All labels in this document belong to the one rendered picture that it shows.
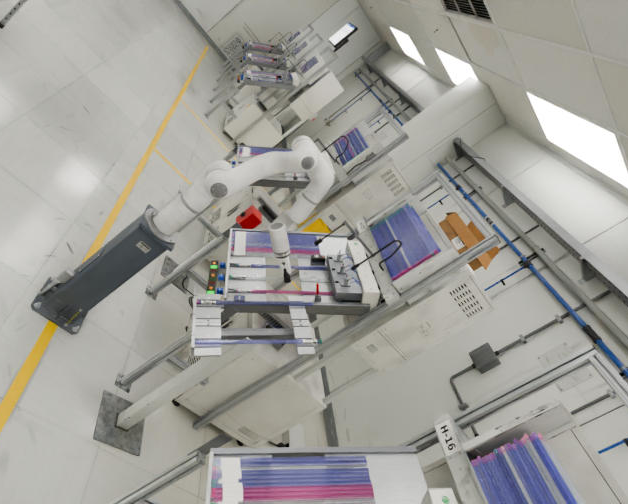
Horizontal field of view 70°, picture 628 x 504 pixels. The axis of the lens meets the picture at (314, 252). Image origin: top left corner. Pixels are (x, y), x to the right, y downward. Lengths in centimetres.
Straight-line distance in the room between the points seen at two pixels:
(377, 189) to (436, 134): 204
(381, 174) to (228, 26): 751
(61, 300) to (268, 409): 123
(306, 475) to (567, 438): 85
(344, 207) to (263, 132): 333
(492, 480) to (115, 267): 172
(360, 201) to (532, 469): 249
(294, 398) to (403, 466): 108
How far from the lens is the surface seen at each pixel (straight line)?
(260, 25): 1053
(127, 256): 219
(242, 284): 227
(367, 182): 350
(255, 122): 660
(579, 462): 172
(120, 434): 241
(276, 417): 277
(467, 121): 554
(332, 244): 268
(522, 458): 155
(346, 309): 222
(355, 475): 163
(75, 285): 236
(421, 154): 548
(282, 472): 159
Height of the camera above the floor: 171
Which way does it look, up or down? 15 degrees down
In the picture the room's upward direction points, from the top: 55 degrees clockwise
